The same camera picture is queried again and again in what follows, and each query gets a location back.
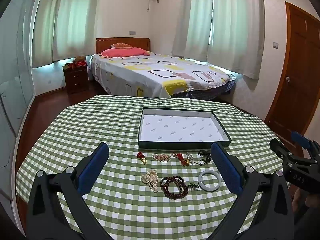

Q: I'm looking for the pearl necklace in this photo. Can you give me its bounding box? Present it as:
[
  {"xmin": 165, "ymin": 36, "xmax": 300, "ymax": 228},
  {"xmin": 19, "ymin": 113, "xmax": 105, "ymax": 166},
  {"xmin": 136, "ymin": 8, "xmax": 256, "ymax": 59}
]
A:
[{"xmin": 141, "ymin": 170, "xmax": 159, "ymax": 193}]

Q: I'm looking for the dark wooden nightstand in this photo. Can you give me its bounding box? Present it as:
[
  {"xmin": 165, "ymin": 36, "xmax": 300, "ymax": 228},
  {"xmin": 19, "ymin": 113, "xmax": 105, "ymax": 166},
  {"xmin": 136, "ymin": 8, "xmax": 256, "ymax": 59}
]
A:
[{"xmin": 62, "ymin": 64, "xmax": 89, "ymax": 95}]

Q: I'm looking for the white jade bangle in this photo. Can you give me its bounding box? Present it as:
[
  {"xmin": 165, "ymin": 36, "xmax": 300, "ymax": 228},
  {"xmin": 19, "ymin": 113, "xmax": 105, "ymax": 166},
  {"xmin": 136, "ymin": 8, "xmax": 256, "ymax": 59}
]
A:
[{"xmin": 198, "ymin": 170, "xmax": 222, "ymax": 193}]

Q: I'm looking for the white curtain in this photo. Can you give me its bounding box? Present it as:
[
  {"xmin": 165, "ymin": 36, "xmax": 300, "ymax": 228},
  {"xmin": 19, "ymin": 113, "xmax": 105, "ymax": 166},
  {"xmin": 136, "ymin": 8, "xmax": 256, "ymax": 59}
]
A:
[
  {"xmin": 171, "ymin": 0, "xmax": 215, "ymax": 61},
  {"xmin": 52, "ymin": 0, "xmax": 101, "ymax": 63},
  {"xmin": 207, "ymin": 0, "xmax": 266, "ymax": 80},
  {"xmin": 31, "ymin": 0, "xmax": 60, "ymax": 68}
]

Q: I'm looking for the glass door wardrobe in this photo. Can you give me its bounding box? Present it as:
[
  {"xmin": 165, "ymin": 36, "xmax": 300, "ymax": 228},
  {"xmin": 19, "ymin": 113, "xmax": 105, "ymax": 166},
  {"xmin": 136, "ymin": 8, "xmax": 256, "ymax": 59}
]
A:
[{"xmin": 0, "ymin": 0, "xmax": 37, "ymax": 202}]

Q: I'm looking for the wooden bed headboard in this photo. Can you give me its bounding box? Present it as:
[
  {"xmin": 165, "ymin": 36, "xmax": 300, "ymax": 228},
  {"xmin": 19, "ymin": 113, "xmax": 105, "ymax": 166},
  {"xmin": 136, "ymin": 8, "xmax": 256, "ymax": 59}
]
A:
[{"xmin": 96, "ymin": 37, "xmax": 151, "ymax": 55}]

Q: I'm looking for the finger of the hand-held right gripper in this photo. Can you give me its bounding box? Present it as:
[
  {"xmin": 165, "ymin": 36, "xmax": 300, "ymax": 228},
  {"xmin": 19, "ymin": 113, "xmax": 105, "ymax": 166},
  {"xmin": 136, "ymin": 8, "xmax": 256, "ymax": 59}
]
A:
[
  {"xmin": 291, "ymin": 131, "xmax": 320, "ymax": 154},
  {"xmin": 269, "ymin": 138, "xmax": 294, "ymax": 167}
]

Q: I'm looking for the red knot gold charm pendant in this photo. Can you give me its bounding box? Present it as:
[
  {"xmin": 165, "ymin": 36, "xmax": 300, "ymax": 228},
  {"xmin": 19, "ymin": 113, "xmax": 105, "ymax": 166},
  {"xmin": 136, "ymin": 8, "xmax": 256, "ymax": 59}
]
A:
[{"xmin": 172, "ymin": 152, "xmax": 191, "ymax": 168}]

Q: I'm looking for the person's right hand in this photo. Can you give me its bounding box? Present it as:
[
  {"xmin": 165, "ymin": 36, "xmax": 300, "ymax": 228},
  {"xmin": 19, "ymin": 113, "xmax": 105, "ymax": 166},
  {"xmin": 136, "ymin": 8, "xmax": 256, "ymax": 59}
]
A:
[{"xmin": 293, "ymin": 188, "xmax": 320, "ymax": 209}]

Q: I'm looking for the green checked tablecloth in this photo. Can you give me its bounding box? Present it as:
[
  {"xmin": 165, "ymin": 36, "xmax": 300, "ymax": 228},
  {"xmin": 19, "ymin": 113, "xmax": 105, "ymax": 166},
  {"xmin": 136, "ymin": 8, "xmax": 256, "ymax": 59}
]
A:
[{"xmin": 15, "ymin": 94, "xmax": 300, "ymax": 240}]

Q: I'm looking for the blue plaid bedding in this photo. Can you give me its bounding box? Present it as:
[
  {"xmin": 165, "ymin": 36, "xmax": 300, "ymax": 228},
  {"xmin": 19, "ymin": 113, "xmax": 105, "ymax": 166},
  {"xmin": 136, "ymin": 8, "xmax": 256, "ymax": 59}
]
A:
[{"xmin": 172, "ymin": 79, "xmax": 237, "ymax": 100}]

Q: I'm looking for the red rose gold pendant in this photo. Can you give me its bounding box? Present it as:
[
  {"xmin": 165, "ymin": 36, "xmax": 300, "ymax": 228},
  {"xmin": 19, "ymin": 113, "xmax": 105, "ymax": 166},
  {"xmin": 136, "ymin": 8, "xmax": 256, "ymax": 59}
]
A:
[{"xmin": 137, "ymin": 152, "xmax": 148, "ymax": 166}]

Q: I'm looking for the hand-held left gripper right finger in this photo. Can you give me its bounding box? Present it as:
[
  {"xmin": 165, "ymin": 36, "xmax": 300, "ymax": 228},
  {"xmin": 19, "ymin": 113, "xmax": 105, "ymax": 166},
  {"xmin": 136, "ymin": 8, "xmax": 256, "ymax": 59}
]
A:
[{"xmin": 210, "ymin": 142, "xmax": 295, "ymax": 240}]

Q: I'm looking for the brown wooden door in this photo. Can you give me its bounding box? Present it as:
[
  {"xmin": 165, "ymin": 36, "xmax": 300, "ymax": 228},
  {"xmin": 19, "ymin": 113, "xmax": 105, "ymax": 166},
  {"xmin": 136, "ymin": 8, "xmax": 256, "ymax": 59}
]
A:
[{"xmin": 264, "ymin": 1, "xmax": 320, "ymax": 151}]

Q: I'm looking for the pink pillow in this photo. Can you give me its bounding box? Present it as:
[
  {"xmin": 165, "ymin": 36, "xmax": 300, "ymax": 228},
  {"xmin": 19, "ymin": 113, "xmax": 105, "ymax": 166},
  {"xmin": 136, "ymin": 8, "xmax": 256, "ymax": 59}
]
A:
[{"xmin": 98, "ymin": 47, "xmax": 151, "ymax": 59}]

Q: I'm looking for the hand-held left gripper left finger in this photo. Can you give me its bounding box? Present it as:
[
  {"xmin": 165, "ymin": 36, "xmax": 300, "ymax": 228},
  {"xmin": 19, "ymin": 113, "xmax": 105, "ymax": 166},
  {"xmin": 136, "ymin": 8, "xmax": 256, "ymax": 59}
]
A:
[{"xmin": 26, "ymin": 142, "xmax": 110, "ymax": 240}]

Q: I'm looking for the dark red bead bracelet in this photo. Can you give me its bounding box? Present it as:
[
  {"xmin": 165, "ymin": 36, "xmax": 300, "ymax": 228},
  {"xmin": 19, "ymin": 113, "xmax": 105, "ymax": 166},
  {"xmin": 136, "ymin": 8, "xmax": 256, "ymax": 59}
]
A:
[{"xmin": 160, "ymin": 176, "xmax": 201, "ymax": 200}]

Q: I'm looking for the green box tray white lining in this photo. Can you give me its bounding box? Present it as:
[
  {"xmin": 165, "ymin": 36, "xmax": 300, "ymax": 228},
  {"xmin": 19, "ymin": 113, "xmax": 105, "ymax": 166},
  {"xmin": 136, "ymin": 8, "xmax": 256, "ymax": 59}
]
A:
[{"xmin": 138, "ymin": 107, "xmax": 232, "ymax": 150}]

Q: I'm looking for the bed with patterned sheet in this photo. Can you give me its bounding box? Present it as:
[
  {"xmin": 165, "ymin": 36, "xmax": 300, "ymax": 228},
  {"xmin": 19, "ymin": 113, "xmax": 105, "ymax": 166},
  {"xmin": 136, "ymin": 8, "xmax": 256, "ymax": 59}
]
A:
[{"xmin": 89, "ymin": 51, "xmax": 233, "ymax": 99}]

